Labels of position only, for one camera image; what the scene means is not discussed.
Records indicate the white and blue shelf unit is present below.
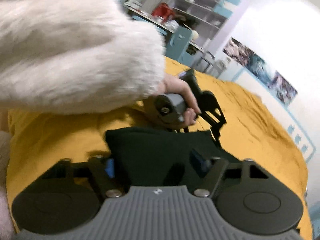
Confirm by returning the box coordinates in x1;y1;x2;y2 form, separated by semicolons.
172;0;241;44

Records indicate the white and blue bed headboard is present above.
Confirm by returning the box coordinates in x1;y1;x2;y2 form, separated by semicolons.
231;69;317;163

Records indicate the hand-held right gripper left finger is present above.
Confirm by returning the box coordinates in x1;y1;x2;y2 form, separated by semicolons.
41;155;124;197

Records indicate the long wall poster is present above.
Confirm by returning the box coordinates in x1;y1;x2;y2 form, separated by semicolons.
222;37;298;106

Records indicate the black sweater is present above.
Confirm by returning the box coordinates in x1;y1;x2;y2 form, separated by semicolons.
105;127;241;188

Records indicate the grey metal cart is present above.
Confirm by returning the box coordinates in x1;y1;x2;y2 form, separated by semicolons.
192;52;226;78

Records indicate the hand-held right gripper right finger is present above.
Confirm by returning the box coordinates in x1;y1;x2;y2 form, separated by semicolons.
190;150;269;197

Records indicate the blue chair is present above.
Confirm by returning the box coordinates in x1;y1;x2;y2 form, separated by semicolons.
165;26;193;63

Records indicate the person's left hand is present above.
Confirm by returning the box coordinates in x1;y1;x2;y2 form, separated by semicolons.
159;76;202;128

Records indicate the yellow quilted blanket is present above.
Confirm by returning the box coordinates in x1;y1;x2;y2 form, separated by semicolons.
6;56;314;240

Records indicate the person's left forearm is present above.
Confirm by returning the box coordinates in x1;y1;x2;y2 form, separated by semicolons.
0;0;167;116

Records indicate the red bag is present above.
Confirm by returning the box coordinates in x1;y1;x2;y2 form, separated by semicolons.
151;2;176;22

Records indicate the person's fluffy white clothing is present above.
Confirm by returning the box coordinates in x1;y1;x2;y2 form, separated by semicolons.
0;130;16;240

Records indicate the cluttered desk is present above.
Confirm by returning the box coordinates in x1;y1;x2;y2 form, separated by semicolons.
125;5;208;55

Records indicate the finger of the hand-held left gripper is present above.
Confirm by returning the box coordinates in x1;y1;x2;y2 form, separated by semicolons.
199;104;227;147

